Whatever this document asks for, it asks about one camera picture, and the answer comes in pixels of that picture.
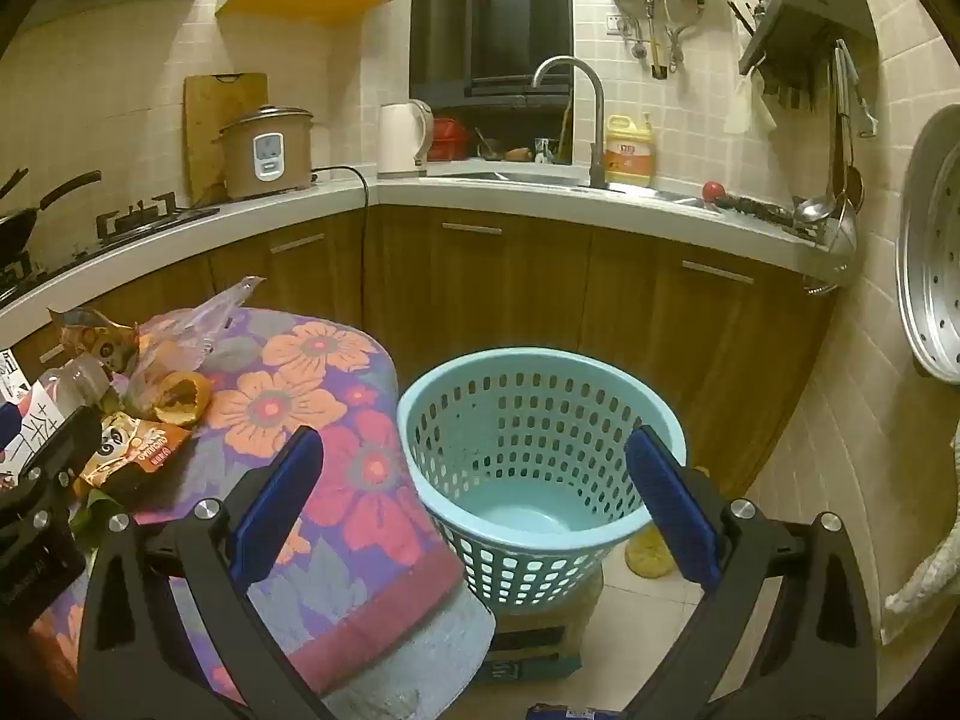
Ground yellow detergent bottle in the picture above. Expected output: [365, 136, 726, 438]
[604, 114, 656, 187]

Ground crumpled orange snack bag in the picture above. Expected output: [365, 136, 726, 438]
[49, 305, 139, 374]

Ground orange snack wrapper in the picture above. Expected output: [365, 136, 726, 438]
[80, 411, 190, 499]

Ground round steel steamer tray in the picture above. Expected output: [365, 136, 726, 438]
[895, 104, 960, 387]

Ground steel sink faucet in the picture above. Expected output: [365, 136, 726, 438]
[530, 53, 610, 191]

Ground floral tablecloth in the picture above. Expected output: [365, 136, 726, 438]
[36, 309, 493, 718]

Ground black gas stove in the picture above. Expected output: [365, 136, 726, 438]
[2, 192, 220, 305]

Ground white paper carton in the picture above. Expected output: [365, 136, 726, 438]
[2, 349, 65, 491]

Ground wooden base cabinets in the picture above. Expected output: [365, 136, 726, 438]
[2, 205, 833, 493]

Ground yellow sponge on floor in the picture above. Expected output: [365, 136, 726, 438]
[625, 523, 677, 580]

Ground red pot by window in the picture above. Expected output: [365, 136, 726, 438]
[428, 117, 470, 163]

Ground clear plastic bag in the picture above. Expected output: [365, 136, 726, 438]
[122, 277, 263, 416]

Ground wooden cutting board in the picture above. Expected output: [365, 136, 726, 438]
[182, 71, 268, 206]

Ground black wall shelf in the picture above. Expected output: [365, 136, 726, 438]
[739, 0, 877, 107]

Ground light blue plastic basket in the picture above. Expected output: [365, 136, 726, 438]
[397, 348, 686, 614]

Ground hanging steel ladle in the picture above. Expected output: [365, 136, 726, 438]
[796, 37, 878, 249]

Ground red tomato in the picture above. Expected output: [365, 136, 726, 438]
[701, 181, 726, 205]

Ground dark kitchen window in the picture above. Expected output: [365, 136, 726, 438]
[409, 0, 573, 110]

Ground white electric kettle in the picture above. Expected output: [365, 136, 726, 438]
[377, 99, 434, 177]

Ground brown rice cooker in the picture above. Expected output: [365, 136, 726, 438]
[218, 106, 313, 200]

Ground green vegetable leaves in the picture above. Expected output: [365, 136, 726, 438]
[68, 489, 132, 556]

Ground clear plastic bottle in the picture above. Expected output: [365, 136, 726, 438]
[39, 353, 110, 418]

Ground black frying pan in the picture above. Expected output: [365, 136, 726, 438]
[0, 169, 103, 265]

